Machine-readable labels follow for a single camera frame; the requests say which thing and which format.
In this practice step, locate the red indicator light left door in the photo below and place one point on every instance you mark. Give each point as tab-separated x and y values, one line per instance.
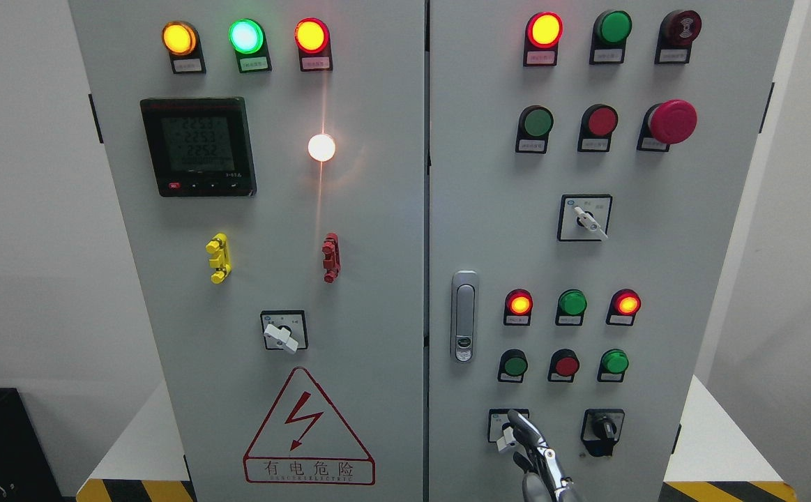
313	43

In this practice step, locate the black digital power meter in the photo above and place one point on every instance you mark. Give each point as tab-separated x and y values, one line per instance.
200	147

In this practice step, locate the black box lower left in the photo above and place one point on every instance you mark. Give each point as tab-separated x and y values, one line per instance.
25	475

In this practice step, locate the upper right white selector switch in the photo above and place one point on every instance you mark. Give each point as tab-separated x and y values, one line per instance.
584	218

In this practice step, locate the red lit indicator top right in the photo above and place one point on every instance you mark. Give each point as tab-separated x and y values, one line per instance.
542	34

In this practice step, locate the red terminal connector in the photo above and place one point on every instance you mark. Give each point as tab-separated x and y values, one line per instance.
331	257

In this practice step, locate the yellow terminal connector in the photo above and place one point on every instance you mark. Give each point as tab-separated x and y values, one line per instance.
218	249

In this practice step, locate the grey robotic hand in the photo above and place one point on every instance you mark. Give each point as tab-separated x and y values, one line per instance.
544	479

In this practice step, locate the left door white selector switch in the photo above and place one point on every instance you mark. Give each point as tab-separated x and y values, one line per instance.
284	330

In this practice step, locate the grey right cabinet door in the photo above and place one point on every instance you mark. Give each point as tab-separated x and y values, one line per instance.
496	212

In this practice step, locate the green push button top row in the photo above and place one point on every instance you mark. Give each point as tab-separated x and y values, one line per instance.
610	31

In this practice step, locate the red push button lower middle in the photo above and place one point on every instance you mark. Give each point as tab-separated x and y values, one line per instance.
563	366

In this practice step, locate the green push button lower left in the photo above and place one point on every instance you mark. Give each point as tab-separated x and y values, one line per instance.
512	366

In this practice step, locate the red high voltage warning sign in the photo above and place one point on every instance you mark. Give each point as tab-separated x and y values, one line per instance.
304	439

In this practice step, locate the red emergency stop mushroom button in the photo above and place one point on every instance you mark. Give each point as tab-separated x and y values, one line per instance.
666	124

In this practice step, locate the red lit indicator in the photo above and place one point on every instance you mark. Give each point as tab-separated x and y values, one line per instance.
517	308
623	308
542	34

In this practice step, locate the red lit indicator middle right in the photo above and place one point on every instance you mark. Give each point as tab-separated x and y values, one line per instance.
623	308

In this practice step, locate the green indicator lower right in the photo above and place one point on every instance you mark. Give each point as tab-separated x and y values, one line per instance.
613	366

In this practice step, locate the green lit indicator light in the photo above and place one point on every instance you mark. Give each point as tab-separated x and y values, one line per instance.
249	42

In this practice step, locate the grey cabinet door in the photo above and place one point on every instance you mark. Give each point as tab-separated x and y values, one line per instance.
365	330
496	212

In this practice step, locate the lower white selector switch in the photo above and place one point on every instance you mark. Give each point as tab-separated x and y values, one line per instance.
500	431

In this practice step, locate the yellow indicator light top left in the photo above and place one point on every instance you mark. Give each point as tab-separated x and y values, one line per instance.
182	42

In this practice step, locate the white platform with hazard stripes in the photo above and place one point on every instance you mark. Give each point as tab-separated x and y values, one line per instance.
713	460

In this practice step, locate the red lit indicator middle left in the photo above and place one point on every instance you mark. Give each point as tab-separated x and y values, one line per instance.
517	308

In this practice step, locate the green push button second row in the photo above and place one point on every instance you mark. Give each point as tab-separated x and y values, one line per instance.
535	125

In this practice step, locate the green indicator middle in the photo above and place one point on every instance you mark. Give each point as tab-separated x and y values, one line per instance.
572	305

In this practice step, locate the silver door latch handle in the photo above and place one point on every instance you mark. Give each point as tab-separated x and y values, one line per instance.
463	317

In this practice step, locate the red push button second row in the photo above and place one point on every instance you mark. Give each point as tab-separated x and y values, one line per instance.
596	128

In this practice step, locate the black knob selector switch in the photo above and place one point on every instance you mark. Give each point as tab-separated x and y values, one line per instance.
601	429

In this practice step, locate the grey left cabinet door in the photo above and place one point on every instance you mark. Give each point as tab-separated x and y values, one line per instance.
365	330

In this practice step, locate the white lit indicator light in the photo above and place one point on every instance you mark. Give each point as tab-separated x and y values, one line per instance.
321	147

